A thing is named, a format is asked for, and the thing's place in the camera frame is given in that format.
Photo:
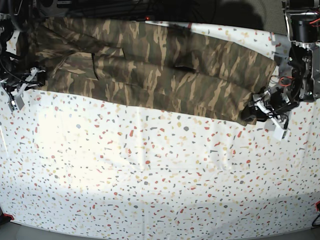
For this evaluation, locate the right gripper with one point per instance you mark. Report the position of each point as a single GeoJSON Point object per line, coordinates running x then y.
{"type": "Point", "coordinates": [14, 84]}

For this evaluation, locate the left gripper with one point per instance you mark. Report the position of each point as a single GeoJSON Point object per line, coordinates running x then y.
{"type": "Point", "coordinates": [272, 105]}

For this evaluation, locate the camouflage T-shirt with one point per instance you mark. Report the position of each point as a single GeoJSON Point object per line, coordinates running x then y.
{"type": "Point", "coordinates": [144, 65]}

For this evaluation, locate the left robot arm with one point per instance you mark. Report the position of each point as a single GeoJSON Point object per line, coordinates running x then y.
{"type": "Point", "coordinates": [302, 19]}

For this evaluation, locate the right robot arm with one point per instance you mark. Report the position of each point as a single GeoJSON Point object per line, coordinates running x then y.
{"type": "Point", "coordinates": [16, 16]}

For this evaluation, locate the red corner clamp right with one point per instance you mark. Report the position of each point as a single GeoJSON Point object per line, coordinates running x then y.
{"type": "Point", "coordinates": [317, 205]}

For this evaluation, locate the red corner clamp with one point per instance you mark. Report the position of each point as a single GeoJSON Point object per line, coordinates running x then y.
{"type": "Point", "coordinates": [317, 205]}
{"type": "Point", "coordinates": [7, 217]}

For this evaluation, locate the red corner clamp left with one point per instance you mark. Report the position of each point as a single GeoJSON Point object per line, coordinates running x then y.
{"type": "Point", "coordinates": [7, 217]}

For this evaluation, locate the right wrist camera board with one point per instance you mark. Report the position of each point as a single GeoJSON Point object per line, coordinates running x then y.
{"type": "Point", "coordinates": [12, 105]}

